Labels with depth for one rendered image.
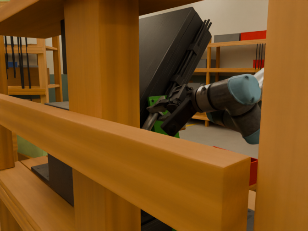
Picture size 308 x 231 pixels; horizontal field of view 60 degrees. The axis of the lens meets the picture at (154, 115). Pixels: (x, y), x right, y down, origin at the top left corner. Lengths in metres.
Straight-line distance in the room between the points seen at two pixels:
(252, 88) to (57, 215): 0.74
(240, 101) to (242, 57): 6.24
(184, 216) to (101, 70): 0.29
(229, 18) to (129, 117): 6.71
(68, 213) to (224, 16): 6.65
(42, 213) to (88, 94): 0.61
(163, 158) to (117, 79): 0.24
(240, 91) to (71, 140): 0.39
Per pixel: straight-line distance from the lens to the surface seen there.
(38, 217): 1.02
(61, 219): 0.99
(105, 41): 0.49
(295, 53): 0.26
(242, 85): 0.65
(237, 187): 0.28
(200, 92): 0.72
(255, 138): 0.74
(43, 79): 3.31
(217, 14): 7.36
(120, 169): 0.37
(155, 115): 0.88
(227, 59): 7.07
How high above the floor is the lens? 1.36
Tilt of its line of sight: 9 degrees down
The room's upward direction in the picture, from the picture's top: straight up
